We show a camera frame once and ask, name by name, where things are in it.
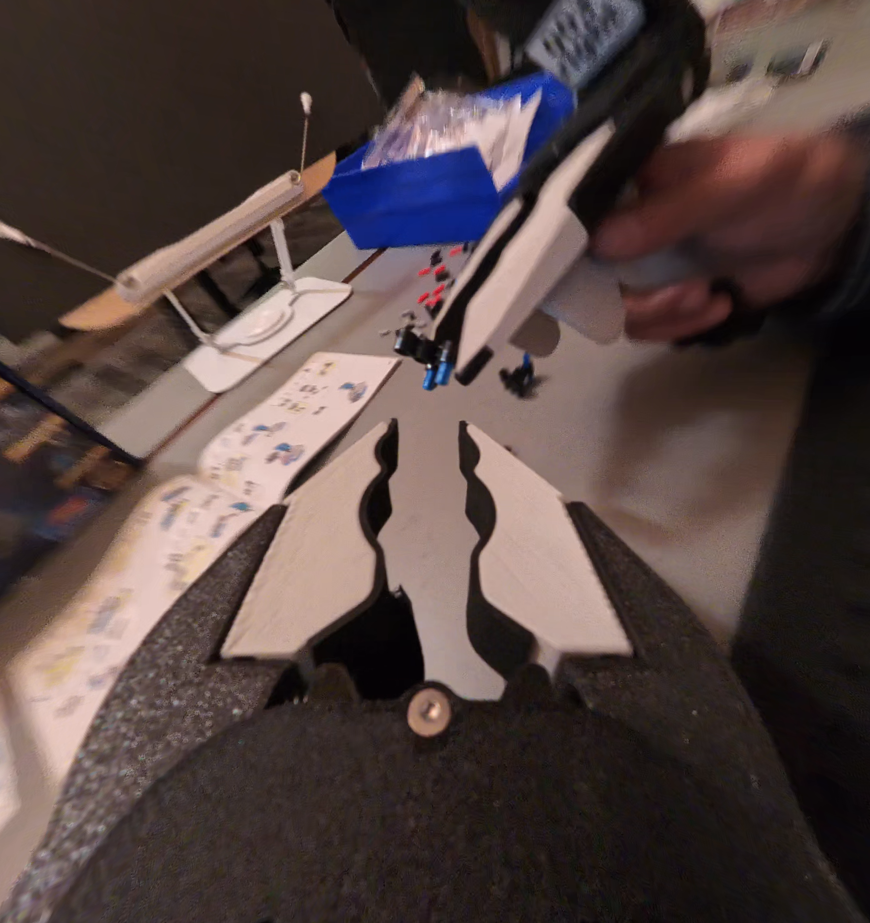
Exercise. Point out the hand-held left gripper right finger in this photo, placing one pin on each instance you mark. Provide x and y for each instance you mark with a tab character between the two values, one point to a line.
543	562

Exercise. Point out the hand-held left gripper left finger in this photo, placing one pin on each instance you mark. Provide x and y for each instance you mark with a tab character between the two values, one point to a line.
305	570

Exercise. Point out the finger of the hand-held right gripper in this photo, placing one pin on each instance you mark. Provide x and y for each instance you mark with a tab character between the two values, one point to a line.
521	288
478	267

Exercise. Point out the black connector with blue pin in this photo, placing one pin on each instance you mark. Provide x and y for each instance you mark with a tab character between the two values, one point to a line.
521	375
424	353

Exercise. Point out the grey desk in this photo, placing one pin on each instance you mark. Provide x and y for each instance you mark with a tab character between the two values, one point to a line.
658	469

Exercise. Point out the person's right hand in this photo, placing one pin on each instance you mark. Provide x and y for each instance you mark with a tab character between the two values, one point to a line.
752	202

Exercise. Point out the pile of small building parts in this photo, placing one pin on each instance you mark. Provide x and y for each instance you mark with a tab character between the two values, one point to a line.
435	288

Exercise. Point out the blue bin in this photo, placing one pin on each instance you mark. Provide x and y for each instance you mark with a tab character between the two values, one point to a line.
420	195

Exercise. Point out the white paper scraps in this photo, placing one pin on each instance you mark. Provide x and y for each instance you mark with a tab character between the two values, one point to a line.
514	137

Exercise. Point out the crumpled clear plastic bag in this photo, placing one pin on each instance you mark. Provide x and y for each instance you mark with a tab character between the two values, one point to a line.
435	122

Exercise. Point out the instruction booklet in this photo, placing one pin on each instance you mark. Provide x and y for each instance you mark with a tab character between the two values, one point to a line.
312	411

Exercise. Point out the black dimpled mat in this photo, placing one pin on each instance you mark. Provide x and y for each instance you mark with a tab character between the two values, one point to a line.
824	577

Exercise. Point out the robot kit box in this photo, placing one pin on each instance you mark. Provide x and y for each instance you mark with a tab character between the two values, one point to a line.
31	469

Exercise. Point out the black panel board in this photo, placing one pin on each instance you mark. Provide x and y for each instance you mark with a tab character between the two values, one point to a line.
117	108

